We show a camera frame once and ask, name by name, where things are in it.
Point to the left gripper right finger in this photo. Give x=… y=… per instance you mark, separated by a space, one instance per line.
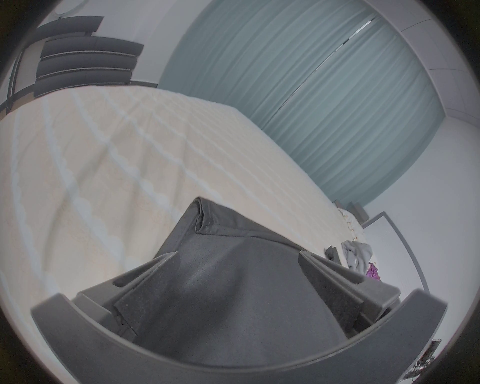
x=371 y=296

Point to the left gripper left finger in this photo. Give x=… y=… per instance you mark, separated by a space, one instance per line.
x=93 y=303

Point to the black T-shirt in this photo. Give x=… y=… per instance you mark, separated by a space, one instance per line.
x=232 y=292

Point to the bed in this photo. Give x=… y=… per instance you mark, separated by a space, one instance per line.
x=112 y=168

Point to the grey garment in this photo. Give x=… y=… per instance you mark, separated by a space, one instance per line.
x=356 y=255

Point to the white printed pillow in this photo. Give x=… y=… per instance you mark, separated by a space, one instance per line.
x=354 y=228

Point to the grey bedside table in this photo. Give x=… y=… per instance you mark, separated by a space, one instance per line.
x=358 y=210

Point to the blue-green curtain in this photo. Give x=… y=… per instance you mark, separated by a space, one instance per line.
x=367 y=120
x=243 y=52

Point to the black chest of drawers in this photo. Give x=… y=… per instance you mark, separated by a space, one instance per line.
x=86 y=63

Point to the dark desk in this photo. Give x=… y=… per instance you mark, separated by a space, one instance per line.
x=71 y=24

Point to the round white mirror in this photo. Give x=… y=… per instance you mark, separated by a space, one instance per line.
x=71 y=5

